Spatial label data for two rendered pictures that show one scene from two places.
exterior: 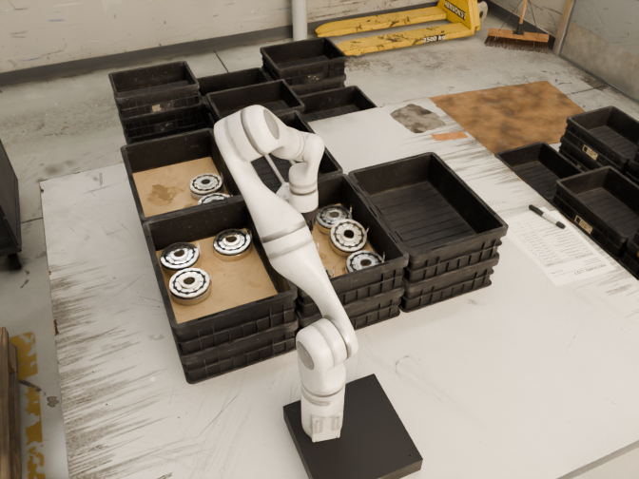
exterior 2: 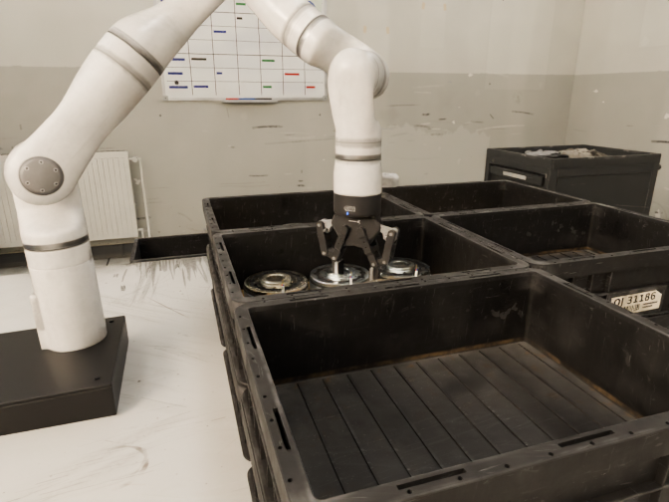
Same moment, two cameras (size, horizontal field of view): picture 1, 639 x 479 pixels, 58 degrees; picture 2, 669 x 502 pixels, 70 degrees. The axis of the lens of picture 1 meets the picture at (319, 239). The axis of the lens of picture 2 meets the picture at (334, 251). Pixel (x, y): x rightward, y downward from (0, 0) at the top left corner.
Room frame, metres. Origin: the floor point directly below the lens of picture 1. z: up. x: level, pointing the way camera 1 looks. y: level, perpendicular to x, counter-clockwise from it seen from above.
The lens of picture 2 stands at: (1.19, -0.70, 1.15)
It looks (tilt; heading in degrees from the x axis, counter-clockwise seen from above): 18 degrees down; 95
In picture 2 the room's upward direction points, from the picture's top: straight up
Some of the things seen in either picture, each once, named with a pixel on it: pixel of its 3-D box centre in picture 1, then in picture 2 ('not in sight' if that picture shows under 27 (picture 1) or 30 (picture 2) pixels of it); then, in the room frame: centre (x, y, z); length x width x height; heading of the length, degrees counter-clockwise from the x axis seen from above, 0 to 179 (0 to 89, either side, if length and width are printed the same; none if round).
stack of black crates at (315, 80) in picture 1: (303, 90); not in sight; (2.99, 0.09, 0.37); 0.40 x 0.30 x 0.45; 113
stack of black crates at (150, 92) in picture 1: (161, 118); not in sight; (2.68, 0.83, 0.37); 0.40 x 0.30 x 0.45; 113
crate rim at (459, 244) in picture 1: (423, 201); (467, 352); (1.28, -0.29, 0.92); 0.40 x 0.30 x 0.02; 23
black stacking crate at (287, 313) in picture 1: (218, 272); (306, 235); (1.05, 0.26, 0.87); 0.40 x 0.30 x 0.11; 23
